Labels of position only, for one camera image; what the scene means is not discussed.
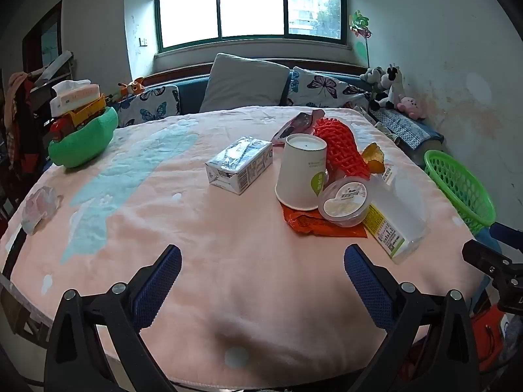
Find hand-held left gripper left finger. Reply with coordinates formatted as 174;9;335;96
44;244;183;392

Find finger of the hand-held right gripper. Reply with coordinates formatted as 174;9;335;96
489;222;523;242
462;238;514;279

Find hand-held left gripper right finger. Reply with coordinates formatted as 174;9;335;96
344;244;481;392

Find green plastic basket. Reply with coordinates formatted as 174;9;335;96
424;149;497;234

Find orange snack wrapper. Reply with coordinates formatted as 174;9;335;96
282;204;369;238

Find round lidded plastic container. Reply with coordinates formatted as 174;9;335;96
318;176;371;228

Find white paper cup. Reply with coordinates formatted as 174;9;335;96
275;133;328;212

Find red foam fruit net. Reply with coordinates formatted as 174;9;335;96
312;117;371;181

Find clear bottle with yellow label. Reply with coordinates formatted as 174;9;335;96
361;166;430;264

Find pink printed blanket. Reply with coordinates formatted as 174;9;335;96
0;106;480;390

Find amber plastic wrapper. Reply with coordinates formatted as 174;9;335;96
361;142;387;174

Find silver milk carton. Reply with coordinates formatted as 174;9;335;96
205;136;274;196

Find crumpled clear plastic wrapper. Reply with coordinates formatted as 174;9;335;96
21;186;62;236

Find blue patterned towel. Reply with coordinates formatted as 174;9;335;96
369;105;445;148

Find pink plush toy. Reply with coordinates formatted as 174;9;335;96
396;95;426;120

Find green plush bowl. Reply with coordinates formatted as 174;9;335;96
48;106;119;168

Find red and maroon snack bag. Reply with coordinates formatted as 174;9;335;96
271;110;326;147

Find small butterfly print pillow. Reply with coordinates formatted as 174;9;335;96
112;84;181;128

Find black and white cow plush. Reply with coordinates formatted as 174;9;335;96
375;64;406;111

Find red and yellow toy truck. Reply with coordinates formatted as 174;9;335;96
49;93;109;140

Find large butterfly print pillow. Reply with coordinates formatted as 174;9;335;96
285;66;371;111

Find orange fox plush toy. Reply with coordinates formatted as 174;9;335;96
118;76;146;99

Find grey plush toy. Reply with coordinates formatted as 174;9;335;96
359;67;385;91

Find pink tissue pack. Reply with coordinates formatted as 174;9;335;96
49;79;101;117

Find red checked hanging clothes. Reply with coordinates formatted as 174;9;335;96
0;71;50;181

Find grey pillow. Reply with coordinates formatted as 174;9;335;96
198;53;291;113

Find colourful pinwheel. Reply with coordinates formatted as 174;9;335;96
348;10;371;68

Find dark wooden door frame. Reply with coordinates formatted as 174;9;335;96
22;0;64;75

